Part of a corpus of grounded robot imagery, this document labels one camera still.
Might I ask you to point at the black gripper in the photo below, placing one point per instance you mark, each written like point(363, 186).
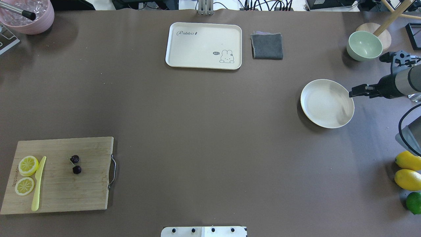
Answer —
point(387, 86)

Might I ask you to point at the round cream plate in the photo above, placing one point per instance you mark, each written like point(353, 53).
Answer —
point(327, 103)

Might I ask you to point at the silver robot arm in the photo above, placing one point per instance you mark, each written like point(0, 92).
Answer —
point(398, 84)

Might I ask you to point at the mirrored glass tray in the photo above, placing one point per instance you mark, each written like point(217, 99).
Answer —
point(414, 33)

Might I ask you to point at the cream rabbit tray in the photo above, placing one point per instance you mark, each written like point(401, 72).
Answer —
point(204, 45)

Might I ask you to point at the dark red cherry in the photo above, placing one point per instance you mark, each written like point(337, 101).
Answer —
point(74, 159)
point(77, 169)

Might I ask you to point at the mint green bowl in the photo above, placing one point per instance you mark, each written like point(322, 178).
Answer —
point(363, 46)

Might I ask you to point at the yellow lemon right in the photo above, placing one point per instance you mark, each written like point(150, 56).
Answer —
point(406, 160)

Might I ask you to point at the yellow lemon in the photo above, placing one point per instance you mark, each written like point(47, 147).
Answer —
point(406, 160)
point(408, 180)

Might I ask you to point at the yellow lemon left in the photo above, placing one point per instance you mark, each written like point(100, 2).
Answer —
point(408, 180)

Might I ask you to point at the folded grey cloth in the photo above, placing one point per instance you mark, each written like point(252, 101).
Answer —
point(267, 46)

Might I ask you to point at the green lime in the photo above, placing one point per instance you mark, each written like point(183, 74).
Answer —
point(413, 203)

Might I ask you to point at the wooden cutting board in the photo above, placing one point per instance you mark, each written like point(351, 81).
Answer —
point(61, 189)

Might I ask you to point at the pink mixing bowl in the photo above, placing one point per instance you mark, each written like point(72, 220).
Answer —
point(43, 9)

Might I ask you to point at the lemon slice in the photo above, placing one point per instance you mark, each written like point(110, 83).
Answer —
point(24, 186)
point(28, 166)

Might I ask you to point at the yellow plastic knife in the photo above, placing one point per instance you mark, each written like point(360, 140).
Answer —
point(38, 177)

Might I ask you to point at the white cup rack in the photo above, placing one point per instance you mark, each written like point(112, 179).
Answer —
point(7, 39)

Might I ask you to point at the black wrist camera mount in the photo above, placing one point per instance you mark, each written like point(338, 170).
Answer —
point(399, 58)

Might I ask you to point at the aluminium frame post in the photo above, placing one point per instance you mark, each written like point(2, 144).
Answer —
point(205, 7)

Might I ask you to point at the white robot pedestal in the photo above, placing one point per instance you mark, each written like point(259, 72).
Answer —
point(205, 231)

